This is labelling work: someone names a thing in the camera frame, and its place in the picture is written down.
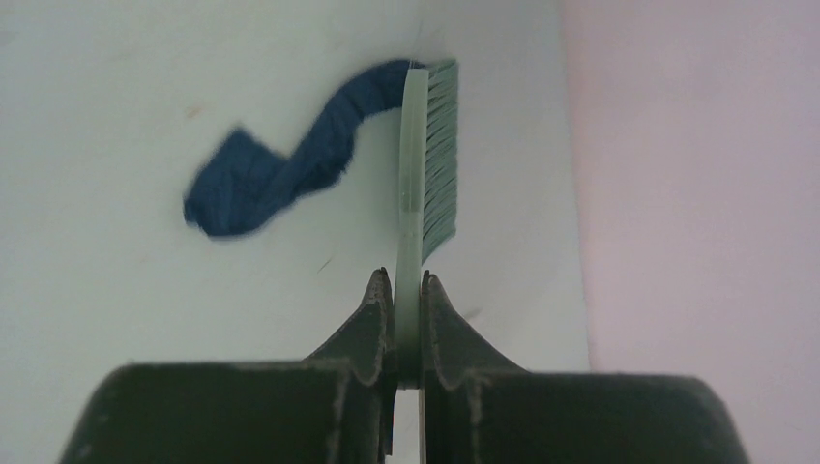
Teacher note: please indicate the green hand brush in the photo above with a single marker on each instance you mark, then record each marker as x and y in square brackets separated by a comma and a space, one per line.
[427, 202]

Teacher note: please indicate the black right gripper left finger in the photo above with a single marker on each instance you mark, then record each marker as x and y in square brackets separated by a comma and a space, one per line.
[334, 406]

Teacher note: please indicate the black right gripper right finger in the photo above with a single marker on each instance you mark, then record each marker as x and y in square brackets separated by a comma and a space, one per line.
[478, 406]

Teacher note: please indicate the long dark blue scrap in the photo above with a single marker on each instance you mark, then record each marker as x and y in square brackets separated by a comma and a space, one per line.
[245, 183]

